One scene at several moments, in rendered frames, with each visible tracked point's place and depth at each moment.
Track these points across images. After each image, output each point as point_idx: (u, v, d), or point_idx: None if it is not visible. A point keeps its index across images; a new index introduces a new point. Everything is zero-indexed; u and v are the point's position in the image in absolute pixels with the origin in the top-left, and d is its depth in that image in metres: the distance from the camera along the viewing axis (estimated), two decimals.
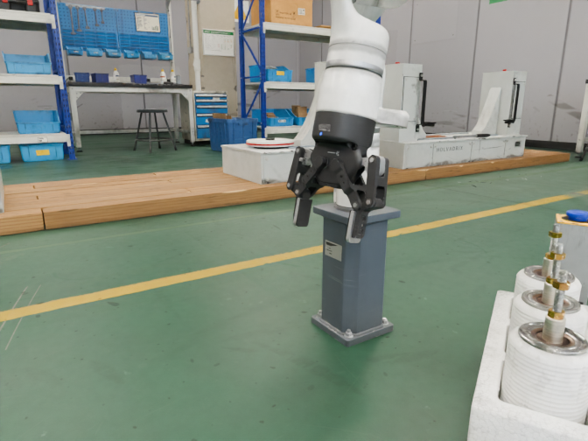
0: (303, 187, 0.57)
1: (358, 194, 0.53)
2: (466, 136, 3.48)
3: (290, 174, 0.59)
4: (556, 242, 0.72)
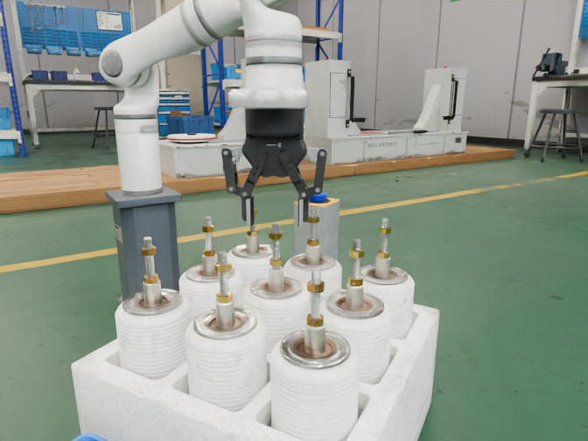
0: None
1: (253, 182, 0.58)
2: (402, 132, 3.52)
3: None
4: (254, 220, 0.76)
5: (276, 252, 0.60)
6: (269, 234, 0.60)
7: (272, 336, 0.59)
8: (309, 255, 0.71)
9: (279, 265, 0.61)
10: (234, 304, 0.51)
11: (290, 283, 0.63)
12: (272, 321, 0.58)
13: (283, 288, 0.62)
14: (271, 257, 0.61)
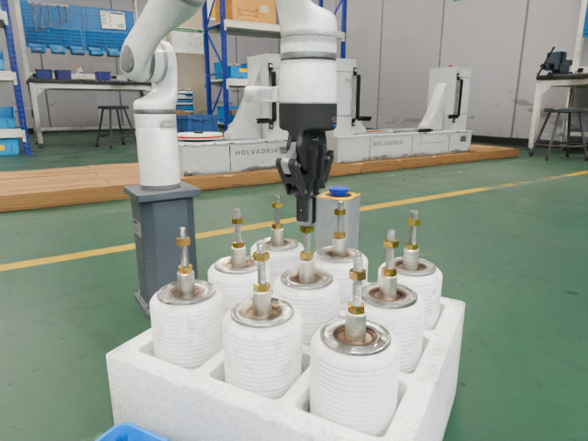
0: (311, 185, 0.58)
1: None
2: (407, 130, 3.52)
3: (301, 185, 0.55)
4: (279, 213, 0.76)
5: (306, 245, 0.61)
6: (300, 227, 0.60)
7: (304, 326, 0.59)
8: (335, 247, 0.71)
9: (309, 258, 0.61)
10: (270, 294, 0.52)
11: (320, 274, 0.64)
12: (304, 311, 0.59)
13: (314, 279, 0.62)
14: (303, 250, 0.62)
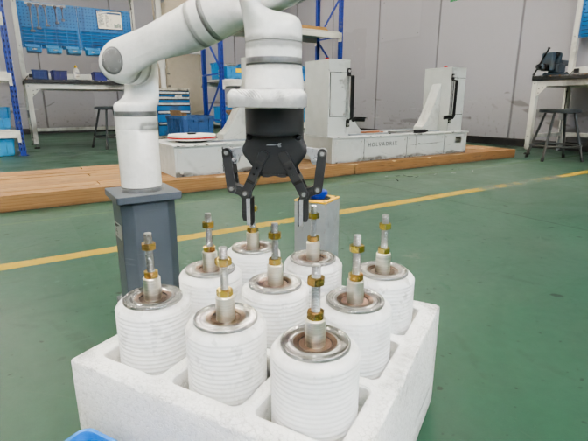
0: None
1: (253, 182, 0.58)
2: (402, 131, 3.52)
3: None
4: None
5: (275, 251, 0.61)
6: (268, 234, 0.60)
7: (267, 331, 0.59)
8: (309, 251, 0.71)
9: (278, 264, 0.61)
10: (234, 299, 0.51)
11: (290, 279, 0.63)
12: (267, 316, 0.58)
13: (282, 283, 0.62)
14: (269, 257, 0.62)
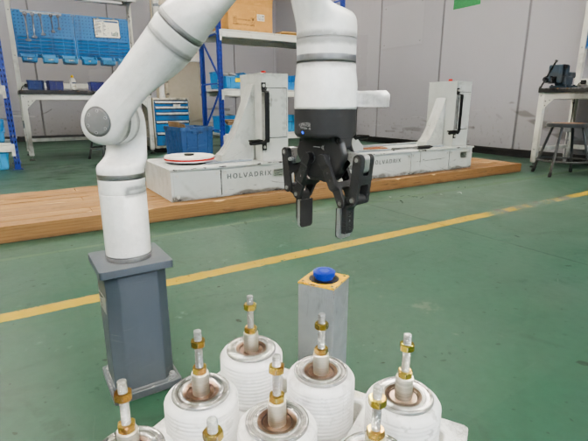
0: (300, 187, 0.57)
1: (344, 188, 0.54)
2: (406, 148, 3.42)
3: (285, 177, 0.59)
4: (253, 315, 0.66)
5: (276, 388, 0.51)
6: (269, 369, 0.50)
7: None
8: (316, 364, 0.61)
9: (281, 402, 0.51)
10: None
11: (295, 414, 0.53)
12: None
13: (285, 423, 0.52)
14: (271, 392, 0.52)
